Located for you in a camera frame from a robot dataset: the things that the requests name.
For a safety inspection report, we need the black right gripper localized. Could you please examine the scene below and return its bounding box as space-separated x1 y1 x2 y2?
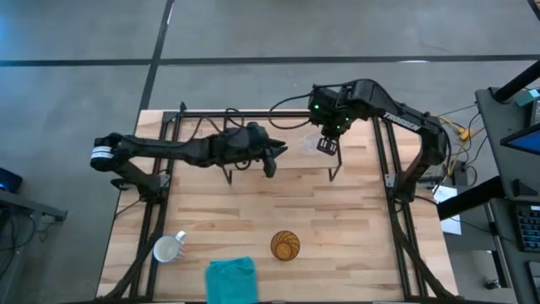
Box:
308 83 354 155

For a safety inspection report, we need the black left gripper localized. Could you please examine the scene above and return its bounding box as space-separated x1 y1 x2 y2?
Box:
208 121 289 167

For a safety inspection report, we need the white paper sheet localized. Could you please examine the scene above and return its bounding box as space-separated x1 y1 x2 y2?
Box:
432 184 464 236

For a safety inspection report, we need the teal cloth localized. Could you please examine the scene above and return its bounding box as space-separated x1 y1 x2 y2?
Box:
205 256 260 304

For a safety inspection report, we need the white ceramic mug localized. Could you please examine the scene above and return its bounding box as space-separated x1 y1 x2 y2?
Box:
152 230 188 263

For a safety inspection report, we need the black diagonal beam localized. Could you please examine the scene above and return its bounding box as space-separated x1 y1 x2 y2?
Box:
435 175 506 221

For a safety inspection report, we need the dark grey side desk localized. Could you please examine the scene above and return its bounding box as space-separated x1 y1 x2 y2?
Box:
474 85 540 304

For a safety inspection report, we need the monitor with blue screen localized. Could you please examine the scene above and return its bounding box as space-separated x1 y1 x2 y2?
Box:
499 122 540 156

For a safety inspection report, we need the black keyboard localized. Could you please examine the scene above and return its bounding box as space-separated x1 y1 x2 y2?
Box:
514 205 540 254

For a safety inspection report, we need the black device with blue light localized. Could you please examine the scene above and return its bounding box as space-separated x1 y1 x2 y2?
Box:
0 166 24 195

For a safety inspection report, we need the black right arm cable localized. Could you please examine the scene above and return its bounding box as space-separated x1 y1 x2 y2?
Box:
267 93 316 131

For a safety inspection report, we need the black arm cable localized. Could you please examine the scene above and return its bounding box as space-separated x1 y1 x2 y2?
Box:
267 93 316 131
185 107 246 144

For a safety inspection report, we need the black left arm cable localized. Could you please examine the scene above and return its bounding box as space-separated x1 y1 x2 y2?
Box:
185 107 246 144

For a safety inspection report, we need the black aluminium table frame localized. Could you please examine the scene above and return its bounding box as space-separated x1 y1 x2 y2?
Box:
95 100 462 303

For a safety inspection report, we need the yellow cable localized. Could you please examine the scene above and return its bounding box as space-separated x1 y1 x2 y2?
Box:
436 110 486 144

